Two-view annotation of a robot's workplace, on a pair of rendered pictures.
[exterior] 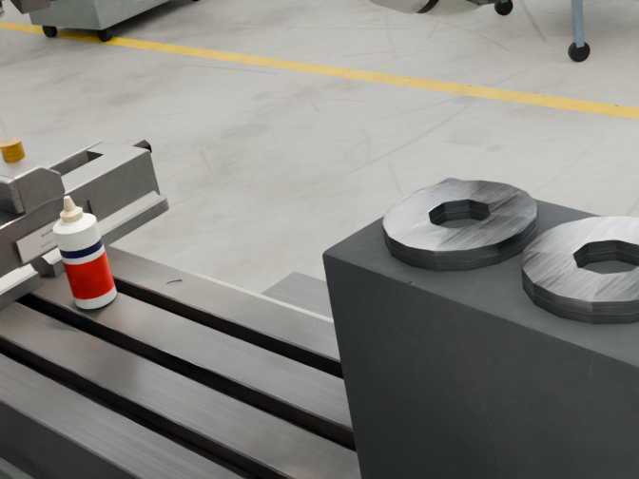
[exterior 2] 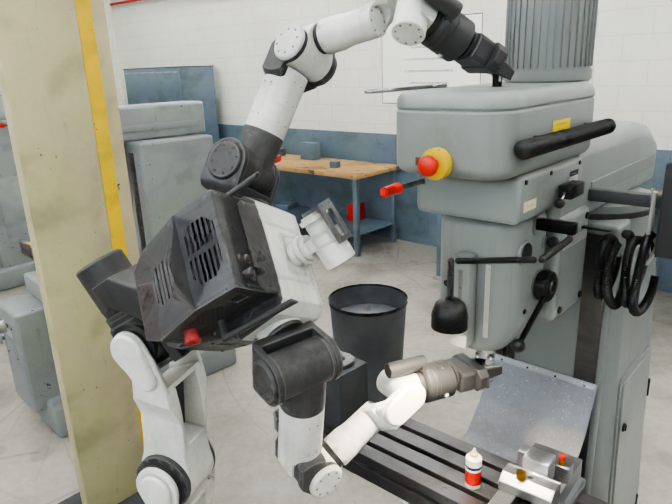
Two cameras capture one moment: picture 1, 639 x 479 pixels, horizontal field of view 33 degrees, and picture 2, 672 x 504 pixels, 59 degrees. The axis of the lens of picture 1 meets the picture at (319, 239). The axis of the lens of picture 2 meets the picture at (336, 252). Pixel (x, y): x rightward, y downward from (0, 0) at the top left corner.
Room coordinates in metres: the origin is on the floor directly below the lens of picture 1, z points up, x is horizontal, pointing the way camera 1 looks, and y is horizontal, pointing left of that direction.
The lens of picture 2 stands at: (2.12, -0.20, 1.94)
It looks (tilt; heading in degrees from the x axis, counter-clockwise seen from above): 17 degrees down; 176
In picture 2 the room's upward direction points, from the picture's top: 2 degrees counter-clockwise
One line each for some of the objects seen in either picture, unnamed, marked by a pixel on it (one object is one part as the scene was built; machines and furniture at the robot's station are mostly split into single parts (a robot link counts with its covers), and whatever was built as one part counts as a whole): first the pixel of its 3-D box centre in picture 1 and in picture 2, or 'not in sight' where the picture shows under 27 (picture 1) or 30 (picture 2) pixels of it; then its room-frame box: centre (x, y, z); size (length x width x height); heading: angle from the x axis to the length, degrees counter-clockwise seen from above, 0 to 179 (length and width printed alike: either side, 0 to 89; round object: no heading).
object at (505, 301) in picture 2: not in sight; (489, 274); (0.87, 0.25, 1.47); 0.21 x 0.19 x 0.32; 43
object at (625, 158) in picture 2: not in sight; (576, 162); (0.53, 0.61, 1.66); 0.80 x 0.23 x 0.20; 133
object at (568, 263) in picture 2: not in sight; (526, 254); (0.74, 0.39, 1.47); 0.24 x 0.19 x 0.26; 43
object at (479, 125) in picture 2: not in sight; (498, 124); (0.86, 0.26, 1.81); 0.47 x 0.26 x 0.16; 133
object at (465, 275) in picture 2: not in sight; (463, 299); (0.95, 0.16, 1.44); 0.04 x 0.04 x 0.21; 43
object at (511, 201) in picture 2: not in sight; (501, 182); (0.84, 0.28, 1.68); 0.34 x 0.24 x 0.10; 133
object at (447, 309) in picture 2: not in sight; (449, 312); (1.07, 0.10, 1.47); 0.07 x 0.07 x 0.06
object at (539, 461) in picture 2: not in sight; (538, 466); (0.98, 0.35, 1.02); 0.06 x 0.05 x 0.06; 46
